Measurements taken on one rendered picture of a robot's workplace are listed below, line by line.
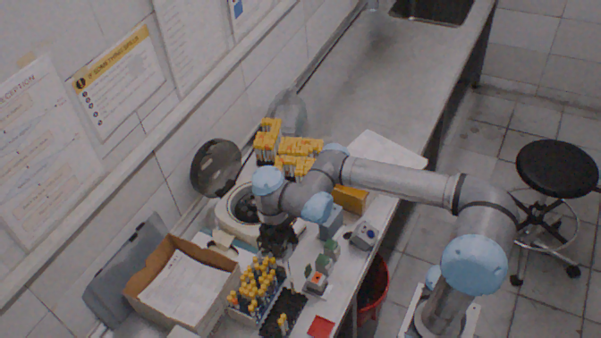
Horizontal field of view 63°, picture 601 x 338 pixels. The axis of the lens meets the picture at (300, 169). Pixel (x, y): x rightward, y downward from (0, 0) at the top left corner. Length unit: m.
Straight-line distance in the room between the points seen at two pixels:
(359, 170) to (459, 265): 0.33
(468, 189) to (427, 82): 1.37
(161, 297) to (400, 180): 0.91
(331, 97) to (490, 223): 1.43
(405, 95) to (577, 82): 1.70
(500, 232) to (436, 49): 1.72
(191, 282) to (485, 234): 1.01
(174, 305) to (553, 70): 2.91
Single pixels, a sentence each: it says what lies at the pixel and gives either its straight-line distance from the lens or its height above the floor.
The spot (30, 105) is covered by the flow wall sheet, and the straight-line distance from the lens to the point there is 1.26.
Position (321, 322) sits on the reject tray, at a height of 0.88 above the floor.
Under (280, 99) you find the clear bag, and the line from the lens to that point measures 2.08.
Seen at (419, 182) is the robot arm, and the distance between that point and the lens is 1.12.
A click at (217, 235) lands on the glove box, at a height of 0.97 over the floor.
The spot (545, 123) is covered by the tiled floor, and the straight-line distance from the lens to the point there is 3.67.
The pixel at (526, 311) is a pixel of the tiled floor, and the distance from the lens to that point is 2.75.
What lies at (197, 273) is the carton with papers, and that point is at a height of 0.94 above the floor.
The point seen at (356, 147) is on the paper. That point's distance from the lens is 2.05.
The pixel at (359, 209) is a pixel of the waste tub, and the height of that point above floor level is 0.91.
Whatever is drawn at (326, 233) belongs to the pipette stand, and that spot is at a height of 0.93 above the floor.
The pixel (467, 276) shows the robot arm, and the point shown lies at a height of 1.48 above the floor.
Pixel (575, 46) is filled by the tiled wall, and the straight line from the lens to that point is 3.64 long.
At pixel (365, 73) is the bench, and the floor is 0.87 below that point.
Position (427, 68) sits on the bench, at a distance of 2.50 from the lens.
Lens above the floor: 2.33
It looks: 47 degrees down
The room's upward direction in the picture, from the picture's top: 7 degrees counter-clockwise
